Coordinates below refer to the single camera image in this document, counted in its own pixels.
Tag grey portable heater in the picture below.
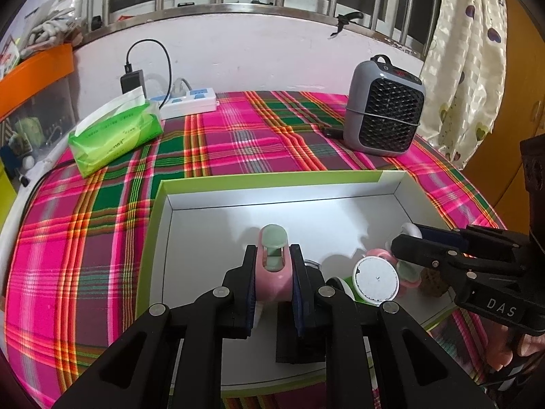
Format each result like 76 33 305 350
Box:
343 55 426 157

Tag grey power strip cord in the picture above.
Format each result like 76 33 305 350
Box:
170 77 193 97

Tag white power strip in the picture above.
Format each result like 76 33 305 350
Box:
149 87 219 120

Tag green pink round case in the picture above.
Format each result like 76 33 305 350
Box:
396 262 422 293

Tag black adapter cable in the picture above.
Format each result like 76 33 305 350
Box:
125 40 173 100

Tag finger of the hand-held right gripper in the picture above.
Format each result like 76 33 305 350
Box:
411 223 531 266
391 235 525 289

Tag green tissue pack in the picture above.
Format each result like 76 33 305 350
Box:
68 86 165 177

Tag black power adapter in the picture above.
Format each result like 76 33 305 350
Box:
120 70 145 94

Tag pink white round case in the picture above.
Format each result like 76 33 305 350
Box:
366 248 399 265

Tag orange-lid storage bin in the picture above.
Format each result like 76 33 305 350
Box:
0 43 81 188

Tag green-rimmed white cardboard box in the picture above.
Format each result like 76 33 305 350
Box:
135 170 454 397

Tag person's right hand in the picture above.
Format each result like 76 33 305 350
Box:
487 324 519 370

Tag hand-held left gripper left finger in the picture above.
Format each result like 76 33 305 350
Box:
53 244 261 409

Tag black thin cable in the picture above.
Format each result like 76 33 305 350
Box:
17 157 78 189

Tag wooden cabinet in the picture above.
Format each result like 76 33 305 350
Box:
462 0 545 223

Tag pile of plastic bags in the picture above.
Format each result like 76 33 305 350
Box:
19 0 87 59

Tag colourful snack packets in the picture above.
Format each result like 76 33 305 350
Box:
0 36 23 80

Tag yellow-green shoe box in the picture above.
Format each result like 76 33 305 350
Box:
0 153 18 227

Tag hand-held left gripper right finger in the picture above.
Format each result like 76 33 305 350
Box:
290 244 497 409

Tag pink green small bottle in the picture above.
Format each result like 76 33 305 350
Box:
254 224 297 306

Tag black clip with strap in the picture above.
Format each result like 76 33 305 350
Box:
328 12 365 40

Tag plaid tablecloth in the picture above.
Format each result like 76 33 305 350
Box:
4 90 507 409

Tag heart-print cream curtain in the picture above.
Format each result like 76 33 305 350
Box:
419 0 510 170

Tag brown walnut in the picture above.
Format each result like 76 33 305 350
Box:
419 266 453 298

